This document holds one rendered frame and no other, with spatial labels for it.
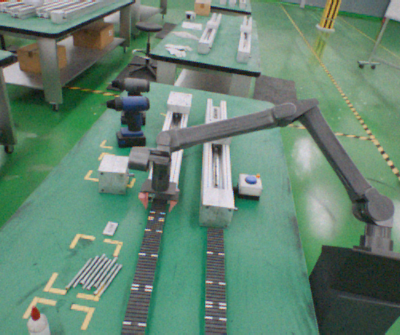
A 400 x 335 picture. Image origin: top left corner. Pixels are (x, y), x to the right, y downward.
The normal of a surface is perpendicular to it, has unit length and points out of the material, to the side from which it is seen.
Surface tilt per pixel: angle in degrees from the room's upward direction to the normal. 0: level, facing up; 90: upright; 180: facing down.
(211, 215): 90
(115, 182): 90
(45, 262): 0
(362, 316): 90
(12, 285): 0
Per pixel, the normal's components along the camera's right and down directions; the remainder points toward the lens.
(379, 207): 0.00, -0.18
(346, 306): -0.12, 0.54
